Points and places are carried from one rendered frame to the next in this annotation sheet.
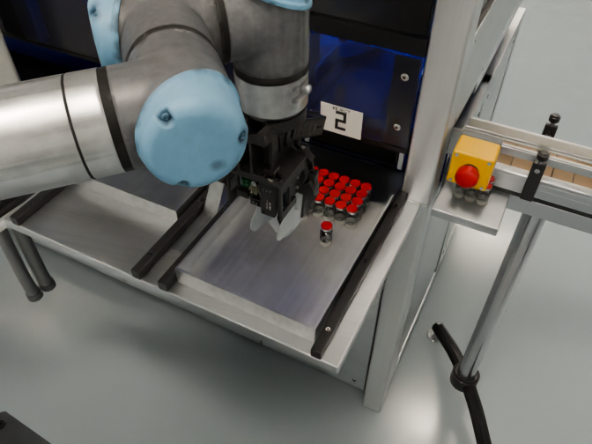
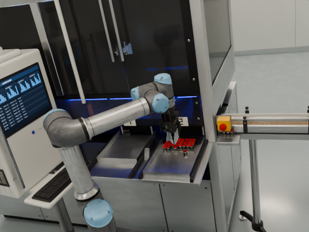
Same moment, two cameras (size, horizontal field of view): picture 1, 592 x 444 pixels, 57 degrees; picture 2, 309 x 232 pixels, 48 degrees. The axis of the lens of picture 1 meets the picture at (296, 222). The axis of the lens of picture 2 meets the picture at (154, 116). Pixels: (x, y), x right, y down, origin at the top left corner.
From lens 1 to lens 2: 1.07 m
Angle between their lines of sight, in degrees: 21
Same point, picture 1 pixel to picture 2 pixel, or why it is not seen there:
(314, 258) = (183, 162)
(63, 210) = (98, 169)
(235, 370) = not seen: outside the picture
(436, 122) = (209, 113)
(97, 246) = (113, 174)
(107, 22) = (137, 92)
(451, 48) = (206, 91)
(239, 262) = (160, 168)
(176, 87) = (157, 95)
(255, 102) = not seen: hidden behind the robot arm
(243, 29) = (161, 89)
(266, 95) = not seen: hidden behind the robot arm
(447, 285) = (243, 198)
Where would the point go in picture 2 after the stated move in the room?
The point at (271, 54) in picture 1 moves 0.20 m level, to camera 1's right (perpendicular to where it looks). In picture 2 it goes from (166, 93) to (209, 84)
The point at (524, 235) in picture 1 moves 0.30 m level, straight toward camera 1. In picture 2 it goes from (252, 148) to (243, 176)
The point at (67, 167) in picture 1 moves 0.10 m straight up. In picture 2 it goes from (142, 112) to (137, 89)
